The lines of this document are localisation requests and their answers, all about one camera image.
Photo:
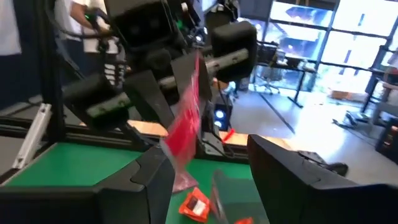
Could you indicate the person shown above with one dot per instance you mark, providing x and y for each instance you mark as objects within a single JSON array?
[{"x": 66, "y": 18}]

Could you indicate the green table mat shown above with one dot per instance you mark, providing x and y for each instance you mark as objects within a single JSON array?
[{"x": 77, "y": 165}]

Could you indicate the silver metal bracket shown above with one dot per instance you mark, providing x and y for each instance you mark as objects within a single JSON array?
[{"x": 32, "y": 137}]

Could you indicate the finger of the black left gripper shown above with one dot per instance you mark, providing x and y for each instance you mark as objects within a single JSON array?
[
  {"x": 182, "y": 71},
  {"x": 146, "y": 96}
]

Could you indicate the pinkish red candy packet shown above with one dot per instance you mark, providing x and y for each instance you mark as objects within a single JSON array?
[
  {"x": 185, "y": 183},
  {"x": 185, "y": 124}
]

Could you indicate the black box blue lights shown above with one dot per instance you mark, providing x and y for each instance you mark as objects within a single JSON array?
[{"x": 221, "y": 116}]

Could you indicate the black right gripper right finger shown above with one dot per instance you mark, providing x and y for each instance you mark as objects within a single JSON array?
[{"x": 295, "y": 193}]

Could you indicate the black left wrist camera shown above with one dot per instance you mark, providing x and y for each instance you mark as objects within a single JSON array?
[{"x": 143, "y": 21}]

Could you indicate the black office desk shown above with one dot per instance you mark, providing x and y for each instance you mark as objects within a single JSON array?
[{"x": 298, "y": 67}]

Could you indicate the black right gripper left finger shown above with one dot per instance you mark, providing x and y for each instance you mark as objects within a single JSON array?
[{"x": 124, "y": 199}]

